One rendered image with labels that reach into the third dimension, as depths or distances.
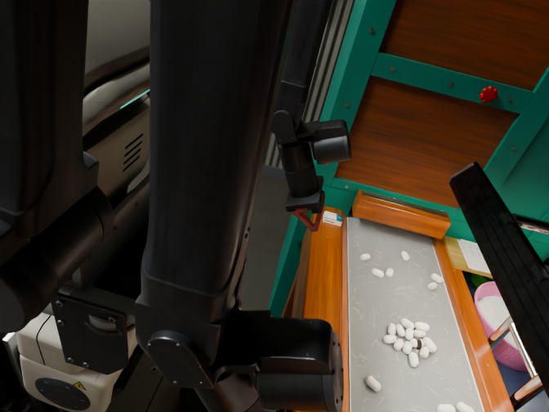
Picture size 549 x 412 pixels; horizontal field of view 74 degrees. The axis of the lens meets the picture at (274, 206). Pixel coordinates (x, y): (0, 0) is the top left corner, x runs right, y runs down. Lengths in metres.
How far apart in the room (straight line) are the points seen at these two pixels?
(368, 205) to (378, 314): 0.35
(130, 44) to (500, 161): 1.06
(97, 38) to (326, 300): 0.75
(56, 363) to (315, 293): 0.56
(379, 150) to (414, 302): 0.46
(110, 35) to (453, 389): 0.92
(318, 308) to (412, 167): 0.55
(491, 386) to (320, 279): 0.44
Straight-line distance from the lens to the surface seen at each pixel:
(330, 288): 0.97
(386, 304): 1.05
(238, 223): 0.19
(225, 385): 0.31
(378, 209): 1.19
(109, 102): 0.37
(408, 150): 1.18
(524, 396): 1.01
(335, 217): 1.18
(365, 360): 0.91
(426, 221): 1.24
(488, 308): 1.26
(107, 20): 0.44
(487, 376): 1.03
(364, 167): 1.19
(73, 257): 0.30
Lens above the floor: 1.45
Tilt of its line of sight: 36 degrees down
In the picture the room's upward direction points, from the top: 14 degrees clockwise
